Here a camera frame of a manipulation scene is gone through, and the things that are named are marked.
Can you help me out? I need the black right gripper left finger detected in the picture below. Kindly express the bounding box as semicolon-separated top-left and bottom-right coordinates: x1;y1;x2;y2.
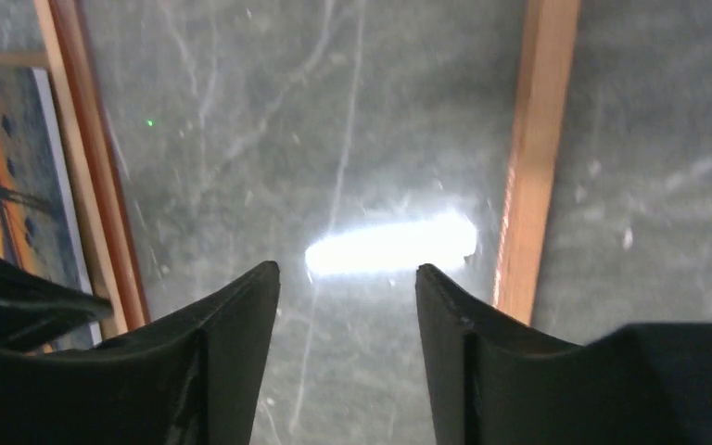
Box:
0;261;280;444

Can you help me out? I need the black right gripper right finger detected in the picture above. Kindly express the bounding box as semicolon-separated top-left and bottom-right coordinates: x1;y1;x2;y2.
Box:
415;264;712;444

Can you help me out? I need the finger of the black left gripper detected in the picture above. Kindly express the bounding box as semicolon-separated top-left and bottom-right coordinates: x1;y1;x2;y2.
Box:
0;258;113;352

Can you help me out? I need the sunset photo print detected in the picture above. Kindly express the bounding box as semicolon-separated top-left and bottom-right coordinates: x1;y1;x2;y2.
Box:
0;62;102;352

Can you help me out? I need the clear acrylic sheet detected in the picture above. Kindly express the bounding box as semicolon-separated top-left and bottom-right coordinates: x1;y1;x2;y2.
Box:
81;1;524;444

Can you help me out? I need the wooden picture frame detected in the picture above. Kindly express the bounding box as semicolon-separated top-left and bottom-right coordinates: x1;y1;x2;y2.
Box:
0;1;579;320

